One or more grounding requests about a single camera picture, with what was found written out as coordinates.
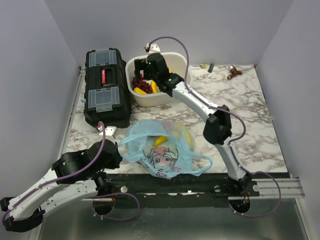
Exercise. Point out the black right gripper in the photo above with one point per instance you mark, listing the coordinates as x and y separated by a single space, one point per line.
140 65

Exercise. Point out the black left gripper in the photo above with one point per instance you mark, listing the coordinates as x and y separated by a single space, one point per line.
117 160

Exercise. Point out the dark red fake grapes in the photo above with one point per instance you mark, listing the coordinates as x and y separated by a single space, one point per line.
142 84

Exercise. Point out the yellow fake banana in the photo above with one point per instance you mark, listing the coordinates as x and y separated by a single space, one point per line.
189 139
160 140
154 87
139 91

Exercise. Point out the blue printed plastic bag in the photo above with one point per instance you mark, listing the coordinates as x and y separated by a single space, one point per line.
167 160

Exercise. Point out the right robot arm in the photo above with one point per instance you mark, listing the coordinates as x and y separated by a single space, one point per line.
218 127

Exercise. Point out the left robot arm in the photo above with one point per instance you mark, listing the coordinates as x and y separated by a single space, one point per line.
75 176

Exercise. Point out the white plastic basin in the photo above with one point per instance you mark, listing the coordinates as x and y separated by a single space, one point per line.
155 97

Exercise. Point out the black toolbox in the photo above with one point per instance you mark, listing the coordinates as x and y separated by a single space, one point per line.
107 96

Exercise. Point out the yellow hex key set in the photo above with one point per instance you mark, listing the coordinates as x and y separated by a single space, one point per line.
204 66

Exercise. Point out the black screwdriver bit holder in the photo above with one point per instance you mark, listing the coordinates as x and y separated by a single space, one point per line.
211 66

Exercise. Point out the brown brass faucet valve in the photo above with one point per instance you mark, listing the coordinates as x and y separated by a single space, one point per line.
233 72

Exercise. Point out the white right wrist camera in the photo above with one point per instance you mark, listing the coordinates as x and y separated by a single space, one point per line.
152 48

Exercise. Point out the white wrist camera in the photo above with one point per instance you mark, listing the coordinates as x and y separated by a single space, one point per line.
152 48
109 131

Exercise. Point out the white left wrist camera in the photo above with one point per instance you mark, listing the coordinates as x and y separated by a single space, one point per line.
109 131

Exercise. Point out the black mounting rail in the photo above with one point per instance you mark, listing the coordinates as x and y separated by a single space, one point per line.
183 191

